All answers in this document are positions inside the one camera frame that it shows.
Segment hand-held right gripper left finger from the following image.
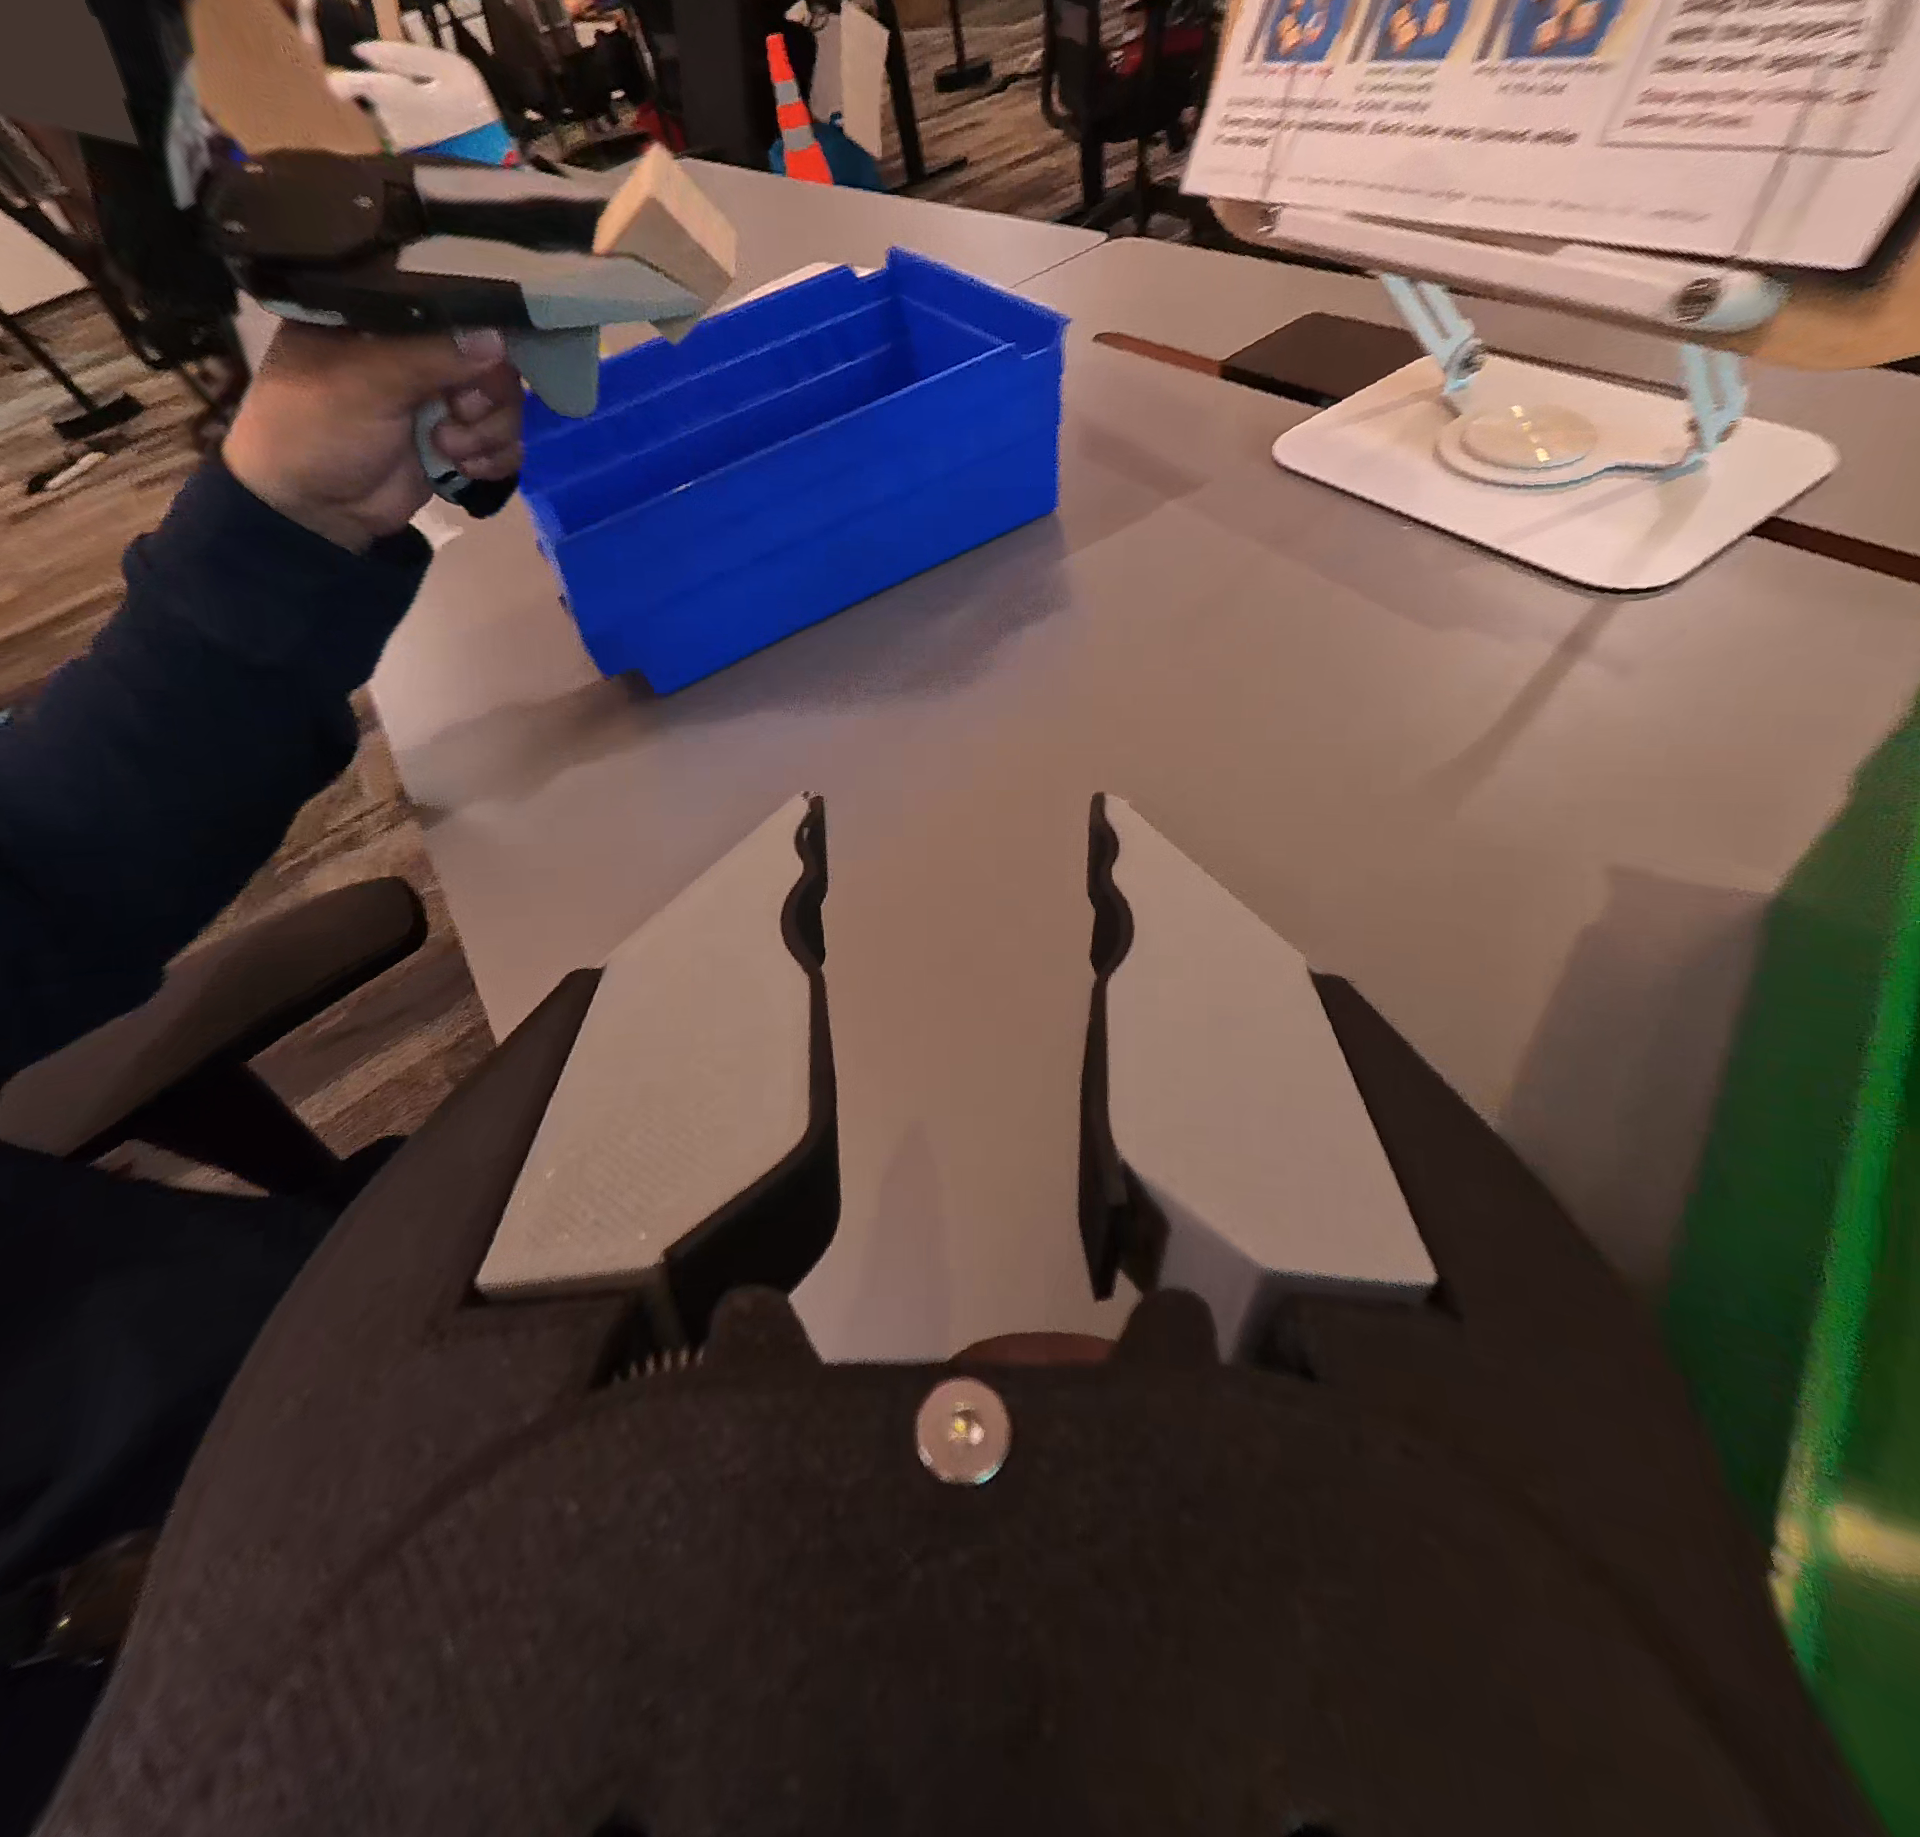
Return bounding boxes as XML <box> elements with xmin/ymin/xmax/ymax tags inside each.
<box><xmin>474</xmin><ymin>792</ymin><xmax>842</xmax><ymax>1310</ymax></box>

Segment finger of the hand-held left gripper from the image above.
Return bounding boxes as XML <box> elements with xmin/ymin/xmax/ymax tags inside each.
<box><xmin>407</xmin><ymin>162</ymin><xmax>650</xmax><ymax>262</ymax></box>
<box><xmin>394</xmin><ymin>238</ymin><xmax>709</xmax><ymax>345</ymax></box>

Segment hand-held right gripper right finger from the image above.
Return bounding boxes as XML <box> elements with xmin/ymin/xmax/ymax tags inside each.
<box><xmin>1081</xmin><ymin>792</ymin><xmax>1441</xmax><ymax>1365</ymax></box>

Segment wooden cube with blue tape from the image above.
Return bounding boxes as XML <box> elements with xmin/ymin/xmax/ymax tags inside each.
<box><xmin>592</xmin><ymin>141</ymin><xmax>740</xmax><ymax>306</ymax></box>

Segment blue plastic bin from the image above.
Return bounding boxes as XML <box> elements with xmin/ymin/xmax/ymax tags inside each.
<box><xmin>516</xmin><ymin>246</ymin><xmax>1070</xmax><ymax>700</ymax></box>

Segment green plastic bin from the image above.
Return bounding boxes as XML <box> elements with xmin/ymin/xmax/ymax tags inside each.
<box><xmin>1664</xmin><ymin>711</ymin><xmax>1920</xmax><ymax>1837</ymax></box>

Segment person's left forearm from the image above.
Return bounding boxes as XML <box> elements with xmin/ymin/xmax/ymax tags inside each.
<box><xmin>0</xmin><ymin>461</ymin><xmax>437</xmax><ymax>1080</ymax></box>

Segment person's left hand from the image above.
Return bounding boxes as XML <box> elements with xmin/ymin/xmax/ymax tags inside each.
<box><xmin>223</xmin><ymin>319</ymin><xmax>529</xmax><ymax>554</ymax></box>

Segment disinfecting wipes canister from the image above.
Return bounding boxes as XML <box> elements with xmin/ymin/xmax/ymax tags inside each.
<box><xmin>333</xmin><ymin>36</ymin><xmax>526</xmax><ymax>174</ymax></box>

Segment brown cardboard piece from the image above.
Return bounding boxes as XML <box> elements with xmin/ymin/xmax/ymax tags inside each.
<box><xmin>186</xmin><ymin>0</ymin><xmax>391</xmax><ymax>158</ymax></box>

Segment black cabinet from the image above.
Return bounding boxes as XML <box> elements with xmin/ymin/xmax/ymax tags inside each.
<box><xmin>630</xmin><ymin>0</ymin><xmax>782</xmax><ymax>166</ymax></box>

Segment orange traffic cone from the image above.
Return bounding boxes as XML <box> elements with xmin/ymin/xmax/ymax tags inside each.
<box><xmin>763</xmin><ymin>31</ymin><xmax>839</xmax><ymax>188</ymax></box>

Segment black office chair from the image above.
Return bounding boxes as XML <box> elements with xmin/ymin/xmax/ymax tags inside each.
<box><xmin>1020</xmin><ymin>0</ymin><xmax>1204</xmax><ymax>241</ymax></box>

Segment document stand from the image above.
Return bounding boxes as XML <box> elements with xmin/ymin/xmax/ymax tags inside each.
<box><xmin>1200</xmin><ymin>186</ymin><xmax>1920</xmax><ymax>595</ymax></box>

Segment printed instruction sheet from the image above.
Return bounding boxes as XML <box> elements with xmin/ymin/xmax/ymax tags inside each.
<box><xmin>1176</xmin><ymin>0</ymin><xmax>1920</xmax><ymax>270</ymax></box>

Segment black desk cable cover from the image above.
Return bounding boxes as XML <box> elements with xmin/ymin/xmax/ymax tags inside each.
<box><xmin>1217</xmin><ymin>312</ymin><xmax>1404</xmax><ymax>410</ymax></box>

